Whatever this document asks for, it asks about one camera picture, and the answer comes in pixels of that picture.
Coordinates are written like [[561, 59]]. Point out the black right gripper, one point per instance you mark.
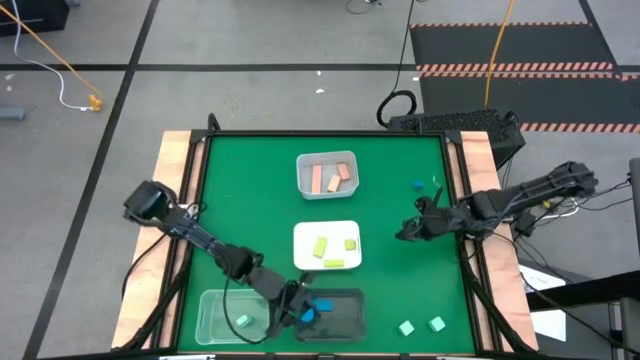
[[437, 222]]

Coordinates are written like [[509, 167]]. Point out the black hazard-striped floor mat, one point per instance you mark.
[[550, 100], [550, 47]]

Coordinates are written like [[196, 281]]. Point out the grey translucent plastic bin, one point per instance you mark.
[[305, 165]]

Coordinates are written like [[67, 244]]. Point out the clear plastic bin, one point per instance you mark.
[[215, 310]]

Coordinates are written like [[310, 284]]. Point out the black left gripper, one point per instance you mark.
[[292, 305]]

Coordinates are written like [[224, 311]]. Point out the yellow arch block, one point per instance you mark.
[[333, 263]]

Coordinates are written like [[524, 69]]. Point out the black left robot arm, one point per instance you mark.
[[200, 240]]

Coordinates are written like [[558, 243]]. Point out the white plastic tray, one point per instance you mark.
[[305, 250]]

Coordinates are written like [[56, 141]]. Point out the black metal table frame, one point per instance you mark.
[[200, 135]]

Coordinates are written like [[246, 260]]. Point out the green table mat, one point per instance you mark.
[[390, 280]]

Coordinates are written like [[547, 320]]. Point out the teal rectangular block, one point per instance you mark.
[[243, 320]]

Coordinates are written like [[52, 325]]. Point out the yellow cylinder block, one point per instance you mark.
[[320, 247]]

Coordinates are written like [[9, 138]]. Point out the white box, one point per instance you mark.
[[550, 325]]

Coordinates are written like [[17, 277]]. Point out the black power adapter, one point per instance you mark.
[[525, 225]]

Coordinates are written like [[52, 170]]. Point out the blue cube block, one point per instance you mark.
[[307, 316]]

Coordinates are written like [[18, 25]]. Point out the teal cube block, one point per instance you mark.
[[437, 324], [406, 328]]

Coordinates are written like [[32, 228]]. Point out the black perforated computer tower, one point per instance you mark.
[[500, 125]]

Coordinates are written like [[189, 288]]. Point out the grey flat object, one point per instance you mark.
[[11, 114]]

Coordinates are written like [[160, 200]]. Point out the grey post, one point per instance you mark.
[[635, 200]]

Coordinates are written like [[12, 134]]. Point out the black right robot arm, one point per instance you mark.
[[530, 192]]

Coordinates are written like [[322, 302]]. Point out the small yellow cube block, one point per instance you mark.
[[350, 244]]

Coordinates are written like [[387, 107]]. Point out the blue rectangular block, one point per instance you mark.
[[325, 305]]

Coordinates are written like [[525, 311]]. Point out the dark tinted plastic bin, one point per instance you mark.
[[345, 325]]

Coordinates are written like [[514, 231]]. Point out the small blue block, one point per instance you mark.
[[418, 185]]

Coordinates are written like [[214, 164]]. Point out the pink block tall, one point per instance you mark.
[[316, 179]]

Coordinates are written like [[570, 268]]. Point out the black box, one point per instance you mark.
[[30, 15]]

